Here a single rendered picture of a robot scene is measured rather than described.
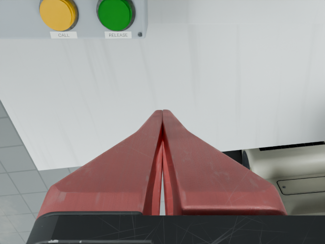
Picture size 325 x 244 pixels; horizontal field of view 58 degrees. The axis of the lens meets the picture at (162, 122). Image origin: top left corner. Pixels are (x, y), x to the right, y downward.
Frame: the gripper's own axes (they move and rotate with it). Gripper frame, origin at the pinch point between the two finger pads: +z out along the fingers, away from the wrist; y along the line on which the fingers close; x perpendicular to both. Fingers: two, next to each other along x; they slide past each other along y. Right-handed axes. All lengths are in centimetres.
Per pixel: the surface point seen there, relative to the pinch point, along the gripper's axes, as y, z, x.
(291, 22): -20.3, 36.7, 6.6
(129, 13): 3.9, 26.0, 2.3
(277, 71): -20.0, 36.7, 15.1
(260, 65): -16.8, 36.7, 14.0
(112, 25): 6.1, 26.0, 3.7
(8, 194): 104, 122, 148
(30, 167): 82, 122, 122
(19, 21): 17.9, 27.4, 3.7
